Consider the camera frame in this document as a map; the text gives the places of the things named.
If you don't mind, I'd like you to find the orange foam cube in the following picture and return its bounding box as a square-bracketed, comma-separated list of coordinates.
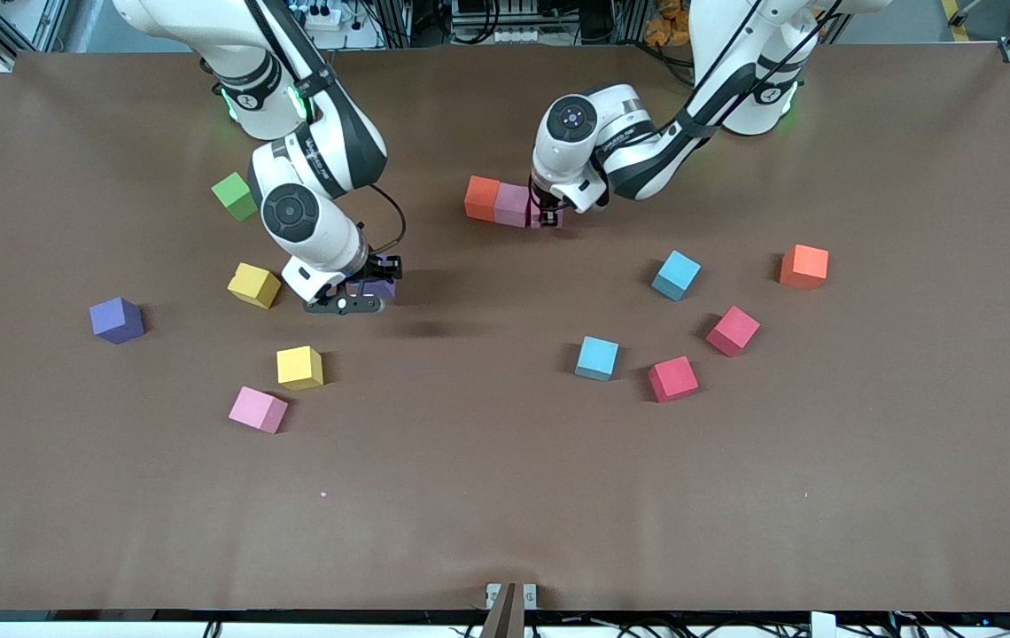
[464, 175, 502, 222]
[779, 245, 830, 291]

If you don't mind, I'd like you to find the yellow foam cube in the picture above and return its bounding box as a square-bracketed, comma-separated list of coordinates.
[276, 346, 325, 392]
[227, 262, 282, 309]

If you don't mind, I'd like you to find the red foam cube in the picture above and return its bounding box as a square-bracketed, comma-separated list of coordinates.
[648, 356, 700, 403]
[705, 306, 761, 358]

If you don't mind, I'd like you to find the blue foam cube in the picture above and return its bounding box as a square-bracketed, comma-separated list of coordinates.
[575, 336, 620, 382]
[652, 250, 702, 302]

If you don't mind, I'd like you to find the green foam cube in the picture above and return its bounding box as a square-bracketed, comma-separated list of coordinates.
[211, 172, 260, 222]

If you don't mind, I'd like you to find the pile of orange objects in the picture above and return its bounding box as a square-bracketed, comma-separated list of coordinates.
[644, 0, 692, 48]

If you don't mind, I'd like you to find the table cover sheet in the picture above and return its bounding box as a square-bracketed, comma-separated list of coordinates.
[0, 43, 1010, 614]

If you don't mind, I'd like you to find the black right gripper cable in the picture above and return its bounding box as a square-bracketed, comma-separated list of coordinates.
[368, 182, 407, 258]

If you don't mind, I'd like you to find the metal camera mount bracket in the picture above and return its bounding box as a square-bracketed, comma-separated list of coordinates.
[485, 581, 539, 638]

